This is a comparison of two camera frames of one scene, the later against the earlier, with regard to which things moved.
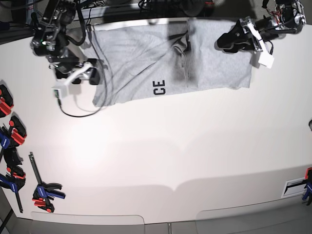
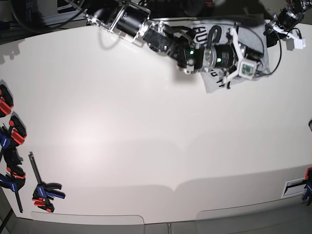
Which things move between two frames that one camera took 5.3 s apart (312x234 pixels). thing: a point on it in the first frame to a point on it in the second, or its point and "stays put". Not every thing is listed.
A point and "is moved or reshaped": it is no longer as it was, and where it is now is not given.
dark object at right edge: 310,125 stays put
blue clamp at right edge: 308,186 stays put
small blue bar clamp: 43,196 stays put
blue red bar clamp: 11,137 stays put
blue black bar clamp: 14,180 stays put
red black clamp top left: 6,101 stays put
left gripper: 72,68 to 224,56
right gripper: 258,33 to 286,18
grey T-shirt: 131,62 is moved or reshaped
